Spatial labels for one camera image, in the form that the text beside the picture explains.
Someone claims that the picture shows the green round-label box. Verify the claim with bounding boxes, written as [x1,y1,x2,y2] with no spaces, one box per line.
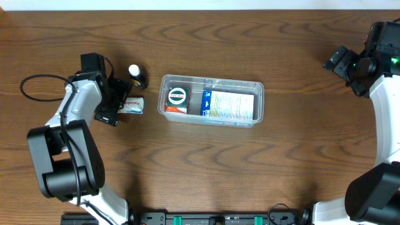
[166,87,190,108]

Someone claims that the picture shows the white blue Panadol box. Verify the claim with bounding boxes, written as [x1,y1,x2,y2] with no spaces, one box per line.
[118,97,144,114]

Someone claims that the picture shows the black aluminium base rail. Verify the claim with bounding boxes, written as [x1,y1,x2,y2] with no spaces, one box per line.
[61,211,313,225]

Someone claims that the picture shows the small dark dropper bottle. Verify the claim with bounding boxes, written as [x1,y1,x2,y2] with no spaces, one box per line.
[128,64,148,89]

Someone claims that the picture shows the blue children patches box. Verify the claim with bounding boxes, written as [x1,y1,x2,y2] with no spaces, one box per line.
[201,90,254,121]

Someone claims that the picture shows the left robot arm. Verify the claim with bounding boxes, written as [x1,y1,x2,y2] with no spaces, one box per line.
[27,70,138,224]

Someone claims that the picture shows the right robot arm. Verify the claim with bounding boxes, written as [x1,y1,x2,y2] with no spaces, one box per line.
[304,19,399,225]

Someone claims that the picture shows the red Panadol box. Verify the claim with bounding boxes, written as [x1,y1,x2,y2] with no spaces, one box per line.
[165,105,188,114]

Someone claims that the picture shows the clear plastic container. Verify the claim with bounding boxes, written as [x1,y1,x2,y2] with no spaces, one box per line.
[157,74,264,128]

